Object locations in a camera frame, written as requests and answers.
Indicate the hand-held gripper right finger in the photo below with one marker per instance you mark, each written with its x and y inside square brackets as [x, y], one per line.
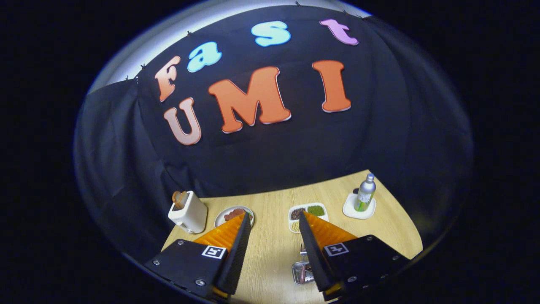
[312, 257]

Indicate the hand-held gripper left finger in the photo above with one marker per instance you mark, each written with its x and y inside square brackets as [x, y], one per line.
[238, 253]

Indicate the perforated metal basket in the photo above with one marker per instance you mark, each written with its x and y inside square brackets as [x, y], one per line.
[297, 274]

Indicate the oval plate with meat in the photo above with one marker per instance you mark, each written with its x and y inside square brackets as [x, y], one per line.
[221, 219]

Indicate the brown steak piece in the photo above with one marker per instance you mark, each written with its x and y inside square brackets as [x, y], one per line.
[234, 214]

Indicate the white divided bean dish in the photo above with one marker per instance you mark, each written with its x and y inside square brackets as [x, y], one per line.
[314, 210]

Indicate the white toaster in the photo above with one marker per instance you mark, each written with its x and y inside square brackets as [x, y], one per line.
[190, 217]

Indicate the white square coaster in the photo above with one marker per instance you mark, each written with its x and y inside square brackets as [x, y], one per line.
[350, 210]

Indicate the green label metal bottle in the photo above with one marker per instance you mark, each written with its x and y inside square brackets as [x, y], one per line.
[363, 196]

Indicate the black backdrop cloth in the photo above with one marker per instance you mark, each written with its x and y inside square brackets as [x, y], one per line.
[295, 152]

